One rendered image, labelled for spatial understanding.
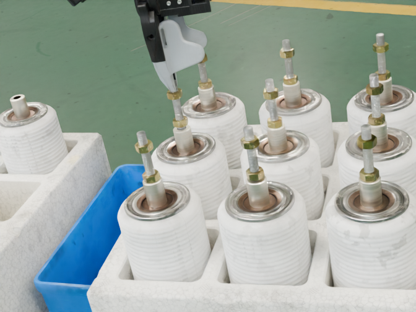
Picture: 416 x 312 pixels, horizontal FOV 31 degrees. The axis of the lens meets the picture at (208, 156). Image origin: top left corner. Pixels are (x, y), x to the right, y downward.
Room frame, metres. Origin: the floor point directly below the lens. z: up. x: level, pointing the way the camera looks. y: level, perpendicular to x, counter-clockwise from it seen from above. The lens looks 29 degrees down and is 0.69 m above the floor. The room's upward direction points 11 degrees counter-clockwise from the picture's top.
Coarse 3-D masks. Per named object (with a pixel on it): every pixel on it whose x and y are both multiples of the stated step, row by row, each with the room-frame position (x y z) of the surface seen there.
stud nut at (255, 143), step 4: (244, 136) 0.68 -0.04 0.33; (256, 136) 0.68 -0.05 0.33; (240, 140) 0.68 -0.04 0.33; (244, 140) 0.67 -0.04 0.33; (256, 140) 0.67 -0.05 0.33; (244, 144) 0.67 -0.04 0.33; (248, 144) 0.67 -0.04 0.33; (252, 144) 0.66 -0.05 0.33; (256, 144) 0.67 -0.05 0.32; (244, 148) 0.67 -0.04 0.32; (248, 148) 0.67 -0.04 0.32; (252, 148) 0.67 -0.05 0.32
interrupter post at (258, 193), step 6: (246, 180) 0.67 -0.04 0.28; (264, 180) 0.67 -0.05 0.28; (252, 186) 0.66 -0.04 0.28; (258, 186) 0.66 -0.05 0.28; (264, 186) 0.67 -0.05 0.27; (252, 192) 0.67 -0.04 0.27; (258, 192) 0.66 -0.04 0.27; (264, 192) 0.67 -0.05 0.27; (252, 198) 0.67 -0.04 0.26; (258, 198) 0.66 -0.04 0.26; (264, 198) 0.66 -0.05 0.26; (252, 204) 0.67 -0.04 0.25; (258, 204) 0.66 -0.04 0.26; (264, 204) 0.66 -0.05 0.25
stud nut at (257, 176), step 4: (248, 168) 0.68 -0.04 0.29; (260, 168) 0.67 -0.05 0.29; (248, 172) 0.67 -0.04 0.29; (256, 172) 0.67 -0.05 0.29; (260, 172) 0.67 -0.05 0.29; (248, 176) 0.67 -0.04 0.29; (252, 176) 0.67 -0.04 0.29; (256, 176) 0.67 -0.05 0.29; (260, 176) 0.67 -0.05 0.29; (252, 180) 0.67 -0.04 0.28; (256, 180) 0.67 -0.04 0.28
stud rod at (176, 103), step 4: (176, 84) 0.82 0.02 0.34; (176, 88) 0.82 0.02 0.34; (172, 92) 0.82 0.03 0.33; (172, 100) 0.82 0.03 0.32; (176, 100) 0.82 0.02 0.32; (176, 104) 0.82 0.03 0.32; (180, 104) 0.82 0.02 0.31; (176, 108) 0.82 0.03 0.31; (180, 108) 0.82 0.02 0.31; (176, 112) 0.82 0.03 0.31; (180, 112) 0.82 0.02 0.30; (176, 116) 0.82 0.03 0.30; (180, 116) 0.82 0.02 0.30; (176, 120) 0.82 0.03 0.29; (180, 128) 0.82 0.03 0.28; (184, 128) 0.82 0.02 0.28
